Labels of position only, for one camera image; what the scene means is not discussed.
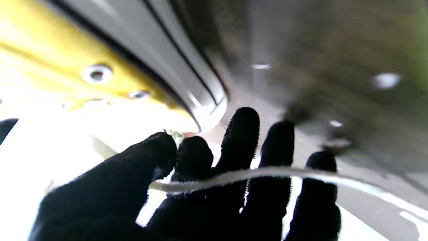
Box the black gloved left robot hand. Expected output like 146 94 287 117
28 107 341 241

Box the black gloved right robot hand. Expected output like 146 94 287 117
0 118 19 145

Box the printed kitchen backdrop cloth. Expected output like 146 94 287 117
0 100 428 241

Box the small white scrap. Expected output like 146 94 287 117
373 73 401 89

